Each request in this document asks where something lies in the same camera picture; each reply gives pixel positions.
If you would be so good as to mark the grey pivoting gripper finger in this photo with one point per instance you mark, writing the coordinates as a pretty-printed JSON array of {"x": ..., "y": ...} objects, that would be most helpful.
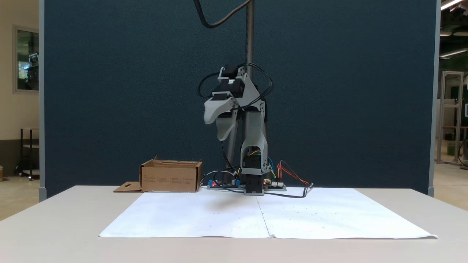
[{"x": 226, "y": 128}]

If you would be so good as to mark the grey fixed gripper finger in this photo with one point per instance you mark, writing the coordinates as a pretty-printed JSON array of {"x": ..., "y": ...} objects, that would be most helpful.
[{"x": 215, "y": 109}]

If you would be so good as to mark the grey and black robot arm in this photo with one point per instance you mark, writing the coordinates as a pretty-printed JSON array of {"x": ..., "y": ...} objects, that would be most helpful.
[{"x": 254, "y": 128}]

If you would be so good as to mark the circuit board with blue capacitors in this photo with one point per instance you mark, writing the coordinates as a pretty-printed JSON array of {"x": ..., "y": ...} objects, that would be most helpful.
[{"x": 223, "y": 185}]

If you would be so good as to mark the black tripod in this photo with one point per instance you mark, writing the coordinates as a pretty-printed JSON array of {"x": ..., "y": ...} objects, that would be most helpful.
[{"x": 249, "y": 36}]

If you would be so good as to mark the brown cardboard box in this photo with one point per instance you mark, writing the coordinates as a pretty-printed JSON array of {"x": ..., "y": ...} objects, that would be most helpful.
[{"x": 170, "y": 179}]

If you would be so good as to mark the circuit board with white connectors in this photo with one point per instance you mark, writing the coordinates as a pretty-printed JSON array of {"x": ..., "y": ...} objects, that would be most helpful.
[{"x": 276, "y": 186}]

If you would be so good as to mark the white paper sheet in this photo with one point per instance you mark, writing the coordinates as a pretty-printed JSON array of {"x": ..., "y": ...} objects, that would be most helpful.
[{"x": 201, "y": 215}]

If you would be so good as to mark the dark blue partition panel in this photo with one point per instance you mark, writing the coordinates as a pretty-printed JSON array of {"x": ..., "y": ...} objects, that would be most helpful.
[{"x": 109, "y": 91}]

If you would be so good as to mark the black shelf cart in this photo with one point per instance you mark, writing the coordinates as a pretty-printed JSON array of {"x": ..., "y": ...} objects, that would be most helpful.
[{"x": 31, "y": 146}]

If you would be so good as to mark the long ceiling light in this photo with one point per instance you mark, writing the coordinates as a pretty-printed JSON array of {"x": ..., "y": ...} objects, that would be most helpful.
[
  {"x": 453, "y": 53},
  {"x": 450, "y": 4}
]

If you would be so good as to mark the framed wall window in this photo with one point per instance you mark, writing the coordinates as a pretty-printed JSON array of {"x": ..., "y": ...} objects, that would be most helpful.
[{"x": 27, "y": 60}]

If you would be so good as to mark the aluminium frame stand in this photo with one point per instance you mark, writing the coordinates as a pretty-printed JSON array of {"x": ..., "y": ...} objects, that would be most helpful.
[{"x": 444, "y": 117}]

